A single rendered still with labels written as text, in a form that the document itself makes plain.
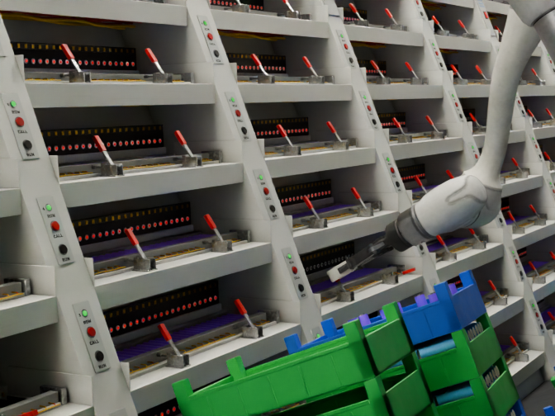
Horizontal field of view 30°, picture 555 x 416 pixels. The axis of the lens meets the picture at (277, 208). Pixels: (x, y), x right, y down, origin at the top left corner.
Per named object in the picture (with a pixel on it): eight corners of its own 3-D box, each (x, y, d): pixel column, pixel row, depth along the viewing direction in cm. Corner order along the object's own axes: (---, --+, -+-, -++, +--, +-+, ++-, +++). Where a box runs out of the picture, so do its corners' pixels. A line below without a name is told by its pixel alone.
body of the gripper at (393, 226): (407, 247, 242) (377, 265, 246) (421, 243, 249) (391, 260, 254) (391, 219, 243) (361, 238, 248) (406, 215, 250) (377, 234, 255)
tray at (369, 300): (423, 290, 292) (422, 257, 291) (321, 334, 240) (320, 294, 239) (358, 286, 302) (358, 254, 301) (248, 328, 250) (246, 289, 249)
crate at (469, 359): (503, 354, 183) (487, 311, 183) (479, 376, 164) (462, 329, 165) (353, 401, 194) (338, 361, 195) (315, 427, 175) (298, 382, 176)
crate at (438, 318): (487, 311, 183) (471, 268, 184) (462, 329, 165) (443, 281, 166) (338, 361, 195) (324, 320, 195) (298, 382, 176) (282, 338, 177)
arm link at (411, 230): (442, 234, 246) (422, 246, 249) (424, 200, 248) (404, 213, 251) (428, 238, 239) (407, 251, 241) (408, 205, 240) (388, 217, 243)
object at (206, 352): (301, 342, 232) (299, 282, 231) (130, 417, 180) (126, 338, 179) (225, 336, 242) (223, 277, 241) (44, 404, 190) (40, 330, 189)
